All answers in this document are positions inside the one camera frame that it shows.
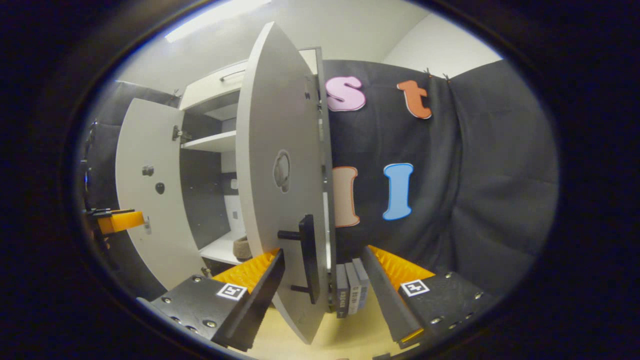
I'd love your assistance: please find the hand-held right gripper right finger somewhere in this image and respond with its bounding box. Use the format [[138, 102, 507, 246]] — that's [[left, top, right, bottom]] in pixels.
[[361, 245, 493, 350]]

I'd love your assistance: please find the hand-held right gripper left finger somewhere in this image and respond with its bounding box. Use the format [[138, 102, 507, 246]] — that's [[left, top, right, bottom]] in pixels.
[[137, 248, 286, 352]]

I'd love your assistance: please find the brown fuzzy shoe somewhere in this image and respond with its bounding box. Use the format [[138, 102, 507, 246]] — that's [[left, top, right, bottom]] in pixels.
[[233, 236, 253, 262]]

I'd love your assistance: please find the white shoe cabinet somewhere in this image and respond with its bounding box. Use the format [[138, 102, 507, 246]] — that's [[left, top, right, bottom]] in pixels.
[[177, 46, 337, 313]]

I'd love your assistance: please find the white cabinet shelf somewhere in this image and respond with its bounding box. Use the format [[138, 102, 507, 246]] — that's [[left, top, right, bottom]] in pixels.
[[204, 102, 240, 122], [181, 131, 238, 153]]

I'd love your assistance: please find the white cabinet drawer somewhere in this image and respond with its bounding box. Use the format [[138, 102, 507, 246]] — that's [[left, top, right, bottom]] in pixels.
[[179, 60, 251, 111]]

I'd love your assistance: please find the gray slim box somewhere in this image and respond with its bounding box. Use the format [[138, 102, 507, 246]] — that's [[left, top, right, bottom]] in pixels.
[[345, 261, 362, 316], [336, 263, 350, 319], [352, 257, 371, 310]]

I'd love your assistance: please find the ceiling light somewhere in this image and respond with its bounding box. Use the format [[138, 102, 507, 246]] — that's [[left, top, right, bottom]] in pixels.
[[165, 0, 273, 43]]

